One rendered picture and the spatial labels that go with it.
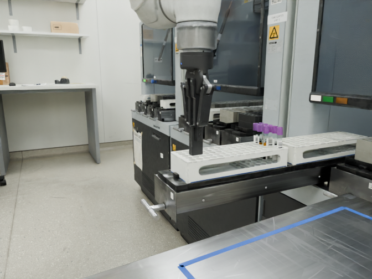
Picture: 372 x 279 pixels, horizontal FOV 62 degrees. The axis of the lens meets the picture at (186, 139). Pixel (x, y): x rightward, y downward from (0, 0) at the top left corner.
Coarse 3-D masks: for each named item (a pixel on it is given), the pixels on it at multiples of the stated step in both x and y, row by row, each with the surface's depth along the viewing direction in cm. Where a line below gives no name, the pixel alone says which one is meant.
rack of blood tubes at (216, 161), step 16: (240, 144) 84; (256, 144) 84; (176, 160) 73; (192, 160) 70; (208, 160) 70; (224, 160) 72; (240, 160) 83; (256, 160) 82; (272, 160) 82; (192, 176) 69; (208, 176) 71
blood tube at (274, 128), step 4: (272, 128) 81; (276, 128) 80; (272, 132) 81; (276, 132) 81; (272, 136) 81; (276, 136) 81; (272, 140) 82; (276, 140) 81; (272, 144) 82; (276, 144) 81; (272, 156) 82; (276, 156) 82
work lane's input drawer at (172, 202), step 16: (336, 160) 88; (160, 176) 75; (176, 176) 72; (240, 176) 74; (256, 176) 76; (272, 176) 77; (288, 176) 79; (304, 176) 82; (320, 176) 84; (160, 192) 75; (176, 192) 66; (192, 192) 67; (208, 192) 69; (224, 192) 71; (240, 192) 73; (256, 192) 76; (272, 192) 78; (160, 208) 72; (176, 208) 67; (192, 208) 68
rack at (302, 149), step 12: (336, 132) 100; (288, 144) 83; (300, 144) 84; (312, 144) 83; (324, 144) 85; (336, 144) 87; (348, 144) 99; (288, 156) 83; (300, 156) 82; (312, 156) 93; (324, 156) 86; (336, 156) 88
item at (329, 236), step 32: (256, 224) 50; (288, 224) 50; (320, 224) 50; (352, 224) 50; (160, 256) 41; (192, 256) 41; (224, 256) 41; (256, 256) 41; (288, 256) 41; (320, 256) 41; (352, 256) 41
